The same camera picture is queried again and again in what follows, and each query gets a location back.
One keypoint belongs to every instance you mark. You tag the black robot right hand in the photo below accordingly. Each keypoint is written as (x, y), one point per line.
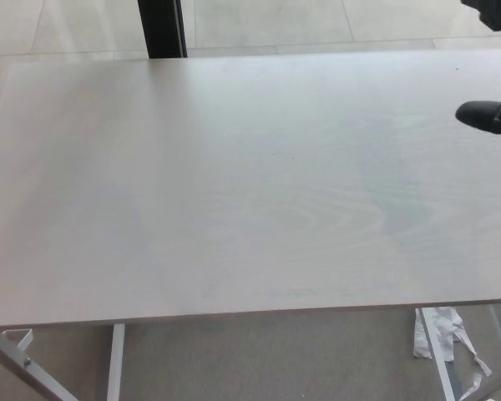
(476, 113)

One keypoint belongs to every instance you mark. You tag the white slanted table leg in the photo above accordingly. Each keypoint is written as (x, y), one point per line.
(444, 388)

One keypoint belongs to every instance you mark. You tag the black vertical pillar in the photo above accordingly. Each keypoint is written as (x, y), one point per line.
(162, 27)

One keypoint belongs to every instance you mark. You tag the white straight table leg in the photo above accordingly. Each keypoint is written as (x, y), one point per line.
(116, 363)

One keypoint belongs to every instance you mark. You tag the white metal hook bracket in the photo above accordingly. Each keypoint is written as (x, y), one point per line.
(28, 337)

